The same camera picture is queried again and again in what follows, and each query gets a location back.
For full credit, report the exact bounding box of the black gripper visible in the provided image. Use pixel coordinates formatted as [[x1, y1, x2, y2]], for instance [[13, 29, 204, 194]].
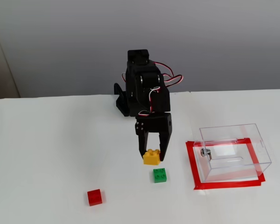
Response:
[[134, 112, 173, 162]]

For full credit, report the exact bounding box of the yellow lego brick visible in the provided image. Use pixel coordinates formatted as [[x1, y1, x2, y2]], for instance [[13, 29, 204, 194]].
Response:
[[142, 148, 161, 166]]

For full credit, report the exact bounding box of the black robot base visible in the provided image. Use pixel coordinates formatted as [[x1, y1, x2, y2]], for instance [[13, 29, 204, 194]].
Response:
[[114, 83, 131, 117]]

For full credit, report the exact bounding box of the green lego brick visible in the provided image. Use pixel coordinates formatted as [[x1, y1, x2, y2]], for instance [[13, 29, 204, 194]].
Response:
[[153, 167, 168, 184]]

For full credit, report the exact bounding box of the silver box lock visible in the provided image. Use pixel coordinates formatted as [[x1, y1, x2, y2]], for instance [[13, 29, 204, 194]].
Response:
[[200, 148, 214, 161]]

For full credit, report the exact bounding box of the red lego brick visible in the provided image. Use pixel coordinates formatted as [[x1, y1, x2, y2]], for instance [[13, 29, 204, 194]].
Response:
[[87, 189, 105, 207]]

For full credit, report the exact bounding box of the transparent plastic box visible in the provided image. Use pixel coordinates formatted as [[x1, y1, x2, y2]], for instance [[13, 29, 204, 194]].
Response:
[[193, 123, 272, 184]]

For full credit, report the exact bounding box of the red white servo wire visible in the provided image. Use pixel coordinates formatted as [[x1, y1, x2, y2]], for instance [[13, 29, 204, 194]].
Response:
[[137, 61, 183, 117]]

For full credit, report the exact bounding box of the red tape frame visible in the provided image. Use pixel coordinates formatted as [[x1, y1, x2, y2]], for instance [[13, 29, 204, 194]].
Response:
[[185, 137, 266, 191]]

